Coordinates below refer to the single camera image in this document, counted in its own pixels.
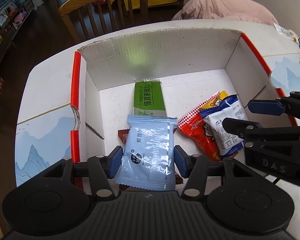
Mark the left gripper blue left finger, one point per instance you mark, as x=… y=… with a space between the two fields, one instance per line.
x=113 y=162

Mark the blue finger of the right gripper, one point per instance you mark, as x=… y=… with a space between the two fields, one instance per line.
x=242 y=128
x=266 y=107

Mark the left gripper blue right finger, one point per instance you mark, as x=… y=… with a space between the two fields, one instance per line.
x=183 y=161

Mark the blue white snack packet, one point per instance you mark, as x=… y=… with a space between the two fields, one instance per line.
x=229 y=108

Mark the light blue snack packet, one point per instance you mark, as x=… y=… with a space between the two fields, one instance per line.
x=148 y=160

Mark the green silver snack bar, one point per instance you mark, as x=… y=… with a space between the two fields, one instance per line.
x=148 y=99

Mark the red checkered snack packet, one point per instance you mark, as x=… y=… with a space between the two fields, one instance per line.
x=192 y=125

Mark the small wrapper on table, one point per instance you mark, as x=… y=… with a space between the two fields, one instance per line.
x=286 y=33

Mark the red white cardboard box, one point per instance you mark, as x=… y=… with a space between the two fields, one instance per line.
x=192 y=59

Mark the pink padded jacket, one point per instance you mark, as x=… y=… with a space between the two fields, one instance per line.
x=237 y=10

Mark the wooden dining chair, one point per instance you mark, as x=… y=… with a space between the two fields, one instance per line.
x=98 y=17

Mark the dark wooden tv cabinet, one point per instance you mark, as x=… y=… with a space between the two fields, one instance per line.
x=7 y=17

